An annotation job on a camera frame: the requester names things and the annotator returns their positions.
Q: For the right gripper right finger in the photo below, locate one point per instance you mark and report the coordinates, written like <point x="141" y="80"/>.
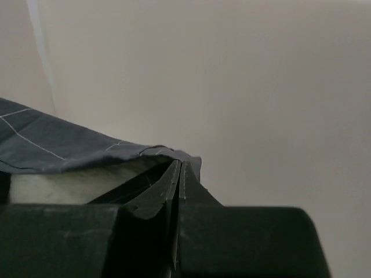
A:
<point x="243" y="241"/>

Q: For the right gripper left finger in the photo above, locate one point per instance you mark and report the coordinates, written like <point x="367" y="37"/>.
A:
<point x="128" y="232"/>

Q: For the cream yellow pillow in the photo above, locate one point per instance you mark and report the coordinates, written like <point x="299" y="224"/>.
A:
<point x="77" y="187"/>

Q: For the dark grey plaid pillowcase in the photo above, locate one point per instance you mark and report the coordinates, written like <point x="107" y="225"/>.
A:
<point x="33" y="142"/>

